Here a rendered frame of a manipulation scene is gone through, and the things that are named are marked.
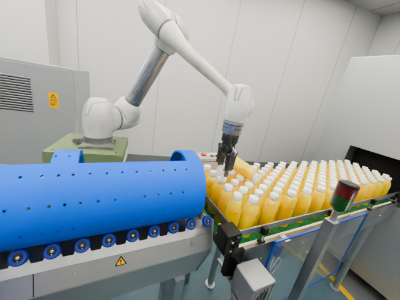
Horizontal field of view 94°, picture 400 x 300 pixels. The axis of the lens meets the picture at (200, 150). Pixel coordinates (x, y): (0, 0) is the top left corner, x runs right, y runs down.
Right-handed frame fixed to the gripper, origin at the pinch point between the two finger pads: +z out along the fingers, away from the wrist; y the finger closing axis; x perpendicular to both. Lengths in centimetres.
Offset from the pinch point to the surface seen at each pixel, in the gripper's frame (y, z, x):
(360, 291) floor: 33, 111, 157
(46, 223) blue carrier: 17, 2, -64
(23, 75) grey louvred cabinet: -156, -21, -113
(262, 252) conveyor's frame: 25.3, 26.6, 12.1
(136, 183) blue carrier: 13.8, -6.5, -42.0
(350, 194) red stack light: 40.8, -11.9, 24.2
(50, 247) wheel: 12, 14, -65
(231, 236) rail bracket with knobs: 26.1, 11.2, -9.3
